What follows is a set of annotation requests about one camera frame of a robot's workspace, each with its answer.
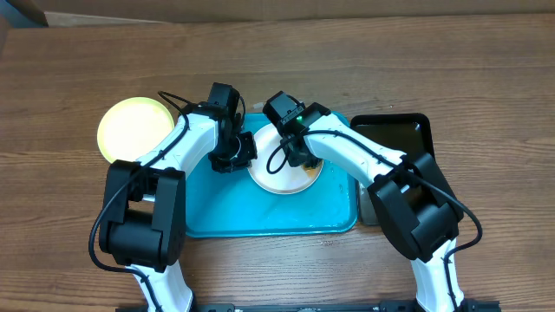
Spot pinkish white plate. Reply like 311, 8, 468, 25
248, 124, 322, 194

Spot yellow green plate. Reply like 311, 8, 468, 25
96, 97, 174, 163

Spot green yellow sponge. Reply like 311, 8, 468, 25
303, 160, 323, 177

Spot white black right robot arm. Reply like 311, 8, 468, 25
263, 99, 464, 311

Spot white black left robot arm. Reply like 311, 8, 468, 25
88, 97, 256, 311

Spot teal plastic tray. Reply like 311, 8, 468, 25
184, 110, 359, 238

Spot black water basin tray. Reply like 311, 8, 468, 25
349, 113, 436, 226

